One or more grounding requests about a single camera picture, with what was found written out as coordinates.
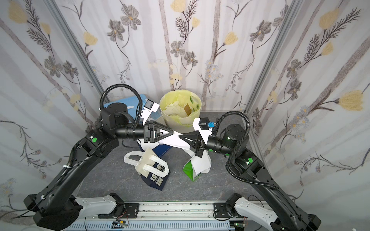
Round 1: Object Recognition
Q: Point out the brown cardboard piece in bin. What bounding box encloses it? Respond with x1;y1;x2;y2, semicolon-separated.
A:
184;104;192;116

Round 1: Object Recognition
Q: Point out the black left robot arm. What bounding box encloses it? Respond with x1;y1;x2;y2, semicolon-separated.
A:
24;84;173;231

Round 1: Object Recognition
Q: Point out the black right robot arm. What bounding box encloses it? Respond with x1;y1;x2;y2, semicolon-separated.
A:
179;111;321;231

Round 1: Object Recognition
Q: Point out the yellow-green bin liner bag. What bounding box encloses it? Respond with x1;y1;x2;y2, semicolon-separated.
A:
159;89;202;127

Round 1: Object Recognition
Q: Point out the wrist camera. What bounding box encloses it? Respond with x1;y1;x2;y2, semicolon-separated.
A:
141;99;160;124
192;117;214;143

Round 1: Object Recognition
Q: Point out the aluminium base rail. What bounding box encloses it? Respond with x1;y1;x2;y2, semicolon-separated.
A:
67;199;278;231

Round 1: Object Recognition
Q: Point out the white box with blue lid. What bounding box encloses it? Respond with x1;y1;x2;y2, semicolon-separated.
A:
104;94;154;118

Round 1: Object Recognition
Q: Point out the navy takeout bag by bin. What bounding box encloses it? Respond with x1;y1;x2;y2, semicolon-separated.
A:
137;139;172;157

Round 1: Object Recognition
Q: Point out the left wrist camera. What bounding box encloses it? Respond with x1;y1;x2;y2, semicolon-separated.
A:
141;99;160;124

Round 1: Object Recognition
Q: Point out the navy bag with white handles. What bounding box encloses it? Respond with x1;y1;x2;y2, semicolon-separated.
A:
124;148;170;191

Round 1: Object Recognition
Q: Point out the green and white takeout bag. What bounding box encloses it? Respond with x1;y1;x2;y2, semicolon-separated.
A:
183;150;212;182

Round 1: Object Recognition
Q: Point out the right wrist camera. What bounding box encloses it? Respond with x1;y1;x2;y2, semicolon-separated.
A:
192;117;214;143

